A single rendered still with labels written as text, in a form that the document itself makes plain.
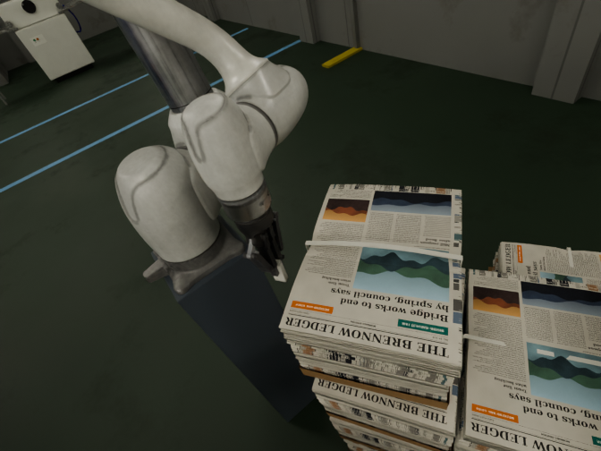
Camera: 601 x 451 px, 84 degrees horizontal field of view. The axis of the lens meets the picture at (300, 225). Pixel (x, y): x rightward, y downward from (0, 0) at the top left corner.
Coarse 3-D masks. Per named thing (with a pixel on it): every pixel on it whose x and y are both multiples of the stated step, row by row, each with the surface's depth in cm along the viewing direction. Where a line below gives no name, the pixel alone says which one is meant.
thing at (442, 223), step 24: (336, 192) 77; (360, 192) 75; (384, 192) 73; (408, 192) 72; (432, 192) 71; (456, 192) 69; (336, 216) 72; (360, 216) 70; (384, 216) 69; (408, 216) 68; (432, 216) 66; (456, 216) 65; (432, 240) 62; (456, 240) 61
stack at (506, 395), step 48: (480, 288) 79; (528, 288) 76; (576, 288) 74; (480, 336) 71; (528, 336) 69; (576, 336) 67; (336, 384) 71; (480, 384) 65; (528, 384) 63; (576, 384) 62; (432, 432) 66; (480, 432) 60; (528, 432) 59; (576, 432) 57
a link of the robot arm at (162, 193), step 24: (120, 168) 63; (144, 168) 61; (168, 168) 63; (192, 168) 67; (120, 192) 63; (144, 192) 61; (168, 192) 62; (192, 192) 67; (144, 216) 63; (168, 216) 64; (192, 216) 67; (216, 216) 75; (144, 240) 71; (168, 240) 68; (192, 240) 70
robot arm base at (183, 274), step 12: (216, 240) 76; (228, 240) 80; (156, 252) 83; (204, 252) 74; (216, 252) 76; (228, 252) 78; (240, 252) 78; (156, 264) 78; (168, 264) 75; (180, 264) 74; (192, 264) 74; (204, 264) 75; (216, 264) 77; (144, 276) 76; (156, 276) 77; (180, 276) 75; (192, 276) 75; (204, 276) 76; (180, 288) 74
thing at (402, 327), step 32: (320, 288) 60; (352, 288) 59; (384, 288) 58; (416, 288) 56; (448, 288) 55; (288, 320) 57; (320, 320) 56; (352, 320) 55; (384, 320) 54; (416, 320) 53; (448, 320) 52; (320, 352) 61; (352, 352) 55; (384, 352) 51; (416, 352) 50; (448, 352) 49; (384, 384) 63; (416, 384) 59; (448, 384) 55
